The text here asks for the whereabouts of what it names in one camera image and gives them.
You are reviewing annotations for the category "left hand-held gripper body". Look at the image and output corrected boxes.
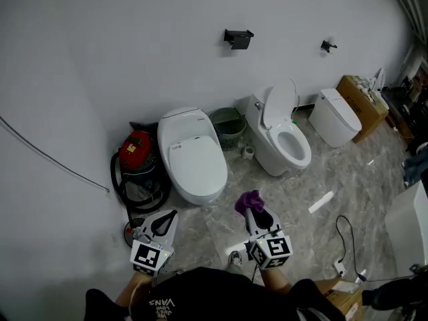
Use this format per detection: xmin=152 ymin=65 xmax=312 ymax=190
xmin=130 ymin=228 xmax=175 ymax=278

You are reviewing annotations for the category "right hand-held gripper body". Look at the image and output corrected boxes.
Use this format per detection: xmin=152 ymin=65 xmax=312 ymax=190
xmin=246 ymin=227 xmax=294 ymax=272

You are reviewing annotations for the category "purple cloth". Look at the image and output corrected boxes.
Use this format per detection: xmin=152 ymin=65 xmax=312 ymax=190
xmin=233 ymin=189 xmax=265 ymax=219

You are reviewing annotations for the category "white oval toilet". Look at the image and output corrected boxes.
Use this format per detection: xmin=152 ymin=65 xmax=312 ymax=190
xmin=156 ymin=106 xmax=229 ymax=207

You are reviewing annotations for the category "person's left forearm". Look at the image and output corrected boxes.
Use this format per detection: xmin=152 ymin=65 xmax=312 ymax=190
xmin=114 ymin=272 xmax=155 ymax=308

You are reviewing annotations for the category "person's right forearm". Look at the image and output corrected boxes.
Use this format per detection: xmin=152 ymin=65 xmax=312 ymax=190
xmin=259 ymin=267 xmax=292 ymax=294

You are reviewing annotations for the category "white toilet with raised lid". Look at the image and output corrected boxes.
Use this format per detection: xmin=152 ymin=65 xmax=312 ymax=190
xmin=245 ymin=77 xmax=313 ymax=178

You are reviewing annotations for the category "white boxy toilet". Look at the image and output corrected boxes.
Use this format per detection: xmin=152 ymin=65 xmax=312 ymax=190
xmin=307 ymin=88 xmax=363 ymax=149

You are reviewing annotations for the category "person's grey shoe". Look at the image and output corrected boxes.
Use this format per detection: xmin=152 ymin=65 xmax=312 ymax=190
xmin=227 ymin=249 xmax=243 ymax=270

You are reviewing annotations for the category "white power strip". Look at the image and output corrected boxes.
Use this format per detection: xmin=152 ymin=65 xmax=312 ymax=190
xmin=332 ymin=259 xmax=347 ymax=278

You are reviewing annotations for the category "person's black shirt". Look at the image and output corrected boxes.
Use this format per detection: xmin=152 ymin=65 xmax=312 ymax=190
xmin=84 ymin=265 xmax=348 ymax=321

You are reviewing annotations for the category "red vacuum cleaner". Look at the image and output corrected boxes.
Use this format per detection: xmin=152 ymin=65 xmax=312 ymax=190
xmin=118 ymin=129 xmax=158 ymax=194

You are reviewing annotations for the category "printed brown cardboard box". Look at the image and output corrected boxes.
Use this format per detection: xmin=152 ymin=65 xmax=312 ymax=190
xmin=315 ymin=277 xmax=364 ymax=318

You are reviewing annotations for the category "green plastic basket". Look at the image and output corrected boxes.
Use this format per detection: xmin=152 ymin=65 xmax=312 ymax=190
xmin=209 ymin=107 xmax=247 ymax=152

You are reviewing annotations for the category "black chair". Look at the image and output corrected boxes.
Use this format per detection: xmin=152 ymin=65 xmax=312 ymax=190
xmin=360 ymin=268 xmax=428 ymax=314

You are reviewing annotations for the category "white cabinet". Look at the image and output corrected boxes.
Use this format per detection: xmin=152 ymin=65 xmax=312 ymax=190
xmin=383 ymin=180 xmax=428 ymax=274

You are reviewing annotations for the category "large brown cardboard box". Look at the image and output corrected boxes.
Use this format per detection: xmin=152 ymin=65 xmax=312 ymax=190
xmin=335 ymin=74 xmax=390 ymax=144

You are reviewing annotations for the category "black wire waste bin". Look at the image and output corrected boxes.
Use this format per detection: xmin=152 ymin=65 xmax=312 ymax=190
xmin=122 ymin=217 xmax=146 ymax=249

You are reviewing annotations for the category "black vacuum hose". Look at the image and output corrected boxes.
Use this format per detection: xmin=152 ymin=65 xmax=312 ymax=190
xmin=110 ymin=150 xmax=173 ymax=214

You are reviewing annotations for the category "black floor cable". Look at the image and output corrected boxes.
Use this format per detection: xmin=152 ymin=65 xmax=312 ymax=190
xmin=335 ymin=214 xmax=416 ymax=283

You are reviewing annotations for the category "grey wall cable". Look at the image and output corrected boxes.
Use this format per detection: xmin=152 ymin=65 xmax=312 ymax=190
xmin=0 ymin=114 xmax=111 ymax=194

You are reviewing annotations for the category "black wall paper holder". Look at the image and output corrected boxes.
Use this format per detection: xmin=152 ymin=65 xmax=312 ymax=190
xmin=223 ymin=28 xmax=255 ymax=51

